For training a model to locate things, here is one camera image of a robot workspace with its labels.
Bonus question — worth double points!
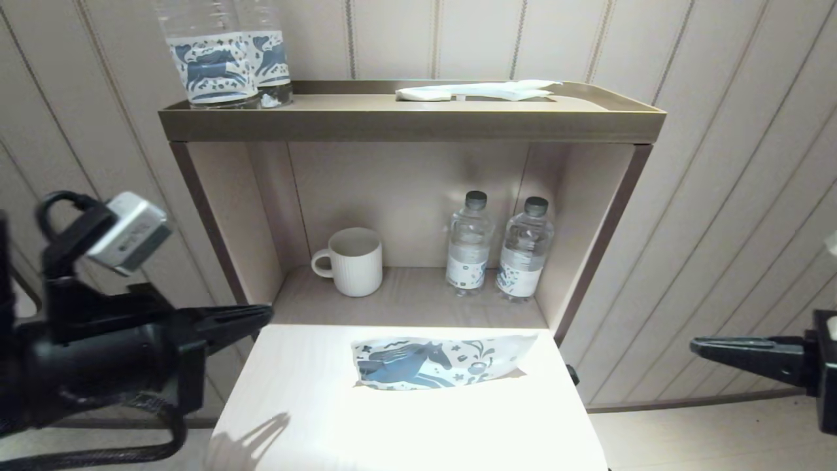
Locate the white folded sachet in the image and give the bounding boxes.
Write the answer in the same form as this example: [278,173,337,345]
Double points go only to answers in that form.
[395,88,453,103]

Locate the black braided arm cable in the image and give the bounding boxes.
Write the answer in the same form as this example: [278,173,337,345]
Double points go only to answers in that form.
[0,392,189,471]

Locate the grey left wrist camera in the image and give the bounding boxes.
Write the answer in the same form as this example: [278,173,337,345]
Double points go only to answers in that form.
[36,190,173,277]

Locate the white packet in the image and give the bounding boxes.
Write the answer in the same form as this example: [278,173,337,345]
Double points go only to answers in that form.
[450,80,564,103]

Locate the white pouch blue horse print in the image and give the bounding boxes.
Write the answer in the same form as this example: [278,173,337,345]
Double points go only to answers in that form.
[350,332,540,392]

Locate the large horse-label water bottle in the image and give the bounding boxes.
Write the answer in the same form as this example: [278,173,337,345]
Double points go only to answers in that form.
[237,0,296,107]
[155,0,263,109]

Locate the beige wooden shelf unit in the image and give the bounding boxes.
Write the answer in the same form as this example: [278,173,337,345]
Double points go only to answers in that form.
[158,80,668,471]

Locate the small capped water bottle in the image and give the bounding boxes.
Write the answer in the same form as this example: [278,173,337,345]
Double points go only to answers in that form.
[447,190,495,298]
[495,196,557,304]

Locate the white ribbed mug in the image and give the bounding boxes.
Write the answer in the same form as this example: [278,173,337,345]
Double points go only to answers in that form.
[311,227,384,298]

